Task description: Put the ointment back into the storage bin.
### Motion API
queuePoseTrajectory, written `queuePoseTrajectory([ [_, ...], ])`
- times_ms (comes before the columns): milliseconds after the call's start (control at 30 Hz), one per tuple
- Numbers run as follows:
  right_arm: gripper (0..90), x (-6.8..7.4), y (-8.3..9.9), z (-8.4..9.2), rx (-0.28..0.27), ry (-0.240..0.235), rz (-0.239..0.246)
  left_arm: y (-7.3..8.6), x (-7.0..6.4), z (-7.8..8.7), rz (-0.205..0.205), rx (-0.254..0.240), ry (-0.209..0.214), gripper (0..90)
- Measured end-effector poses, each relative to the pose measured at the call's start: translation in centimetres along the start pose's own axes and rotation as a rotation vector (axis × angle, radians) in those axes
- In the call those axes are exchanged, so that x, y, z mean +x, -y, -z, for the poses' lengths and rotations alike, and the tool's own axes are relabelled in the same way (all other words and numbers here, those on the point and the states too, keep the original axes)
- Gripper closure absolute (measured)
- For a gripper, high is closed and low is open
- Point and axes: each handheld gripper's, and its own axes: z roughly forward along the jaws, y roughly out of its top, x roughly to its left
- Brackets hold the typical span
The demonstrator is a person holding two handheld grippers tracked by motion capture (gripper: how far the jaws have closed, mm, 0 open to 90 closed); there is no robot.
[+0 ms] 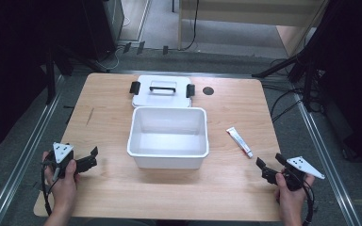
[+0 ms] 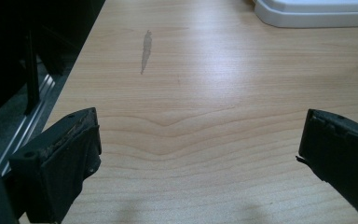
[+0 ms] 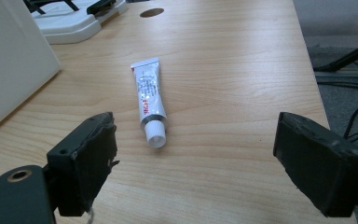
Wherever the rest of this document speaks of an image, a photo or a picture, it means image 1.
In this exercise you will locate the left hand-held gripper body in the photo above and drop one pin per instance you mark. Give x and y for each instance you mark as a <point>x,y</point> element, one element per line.
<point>63,159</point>

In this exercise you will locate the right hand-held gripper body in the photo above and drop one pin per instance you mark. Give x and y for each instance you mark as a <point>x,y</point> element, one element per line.
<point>295,175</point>

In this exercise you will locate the white ointment tube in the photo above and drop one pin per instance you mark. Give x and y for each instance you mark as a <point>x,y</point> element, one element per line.
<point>239,142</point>

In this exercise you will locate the white plastic storage box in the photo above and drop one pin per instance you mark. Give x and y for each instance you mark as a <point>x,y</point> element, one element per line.
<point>168,138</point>

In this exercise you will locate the person's right hand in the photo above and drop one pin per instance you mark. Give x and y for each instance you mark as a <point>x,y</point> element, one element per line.
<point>290,199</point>

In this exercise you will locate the person's left hand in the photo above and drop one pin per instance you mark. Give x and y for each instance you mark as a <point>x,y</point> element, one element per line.
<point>63,188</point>

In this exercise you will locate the black metal stand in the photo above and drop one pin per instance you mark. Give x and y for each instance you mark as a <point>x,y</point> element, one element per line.
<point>52,75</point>

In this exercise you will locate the black tripod stand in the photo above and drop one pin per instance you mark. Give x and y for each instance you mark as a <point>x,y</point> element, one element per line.
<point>298,66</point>

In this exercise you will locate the dark round table grommet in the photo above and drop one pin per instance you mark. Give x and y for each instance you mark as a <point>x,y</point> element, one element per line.
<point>208,91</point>

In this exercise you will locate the dark curtain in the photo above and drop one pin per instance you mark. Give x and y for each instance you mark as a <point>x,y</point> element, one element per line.
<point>15,69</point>
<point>355,78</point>

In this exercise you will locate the black cabinet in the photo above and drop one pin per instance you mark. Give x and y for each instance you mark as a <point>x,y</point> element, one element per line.
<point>105,28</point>

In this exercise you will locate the light wooden furniture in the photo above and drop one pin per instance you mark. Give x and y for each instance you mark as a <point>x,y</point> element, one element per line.
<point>242,12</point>

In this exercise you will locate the aluminium floor rail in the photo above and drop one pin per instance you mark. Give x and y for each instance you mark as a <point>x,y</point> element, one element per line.
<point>326,163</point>
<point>22,157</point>

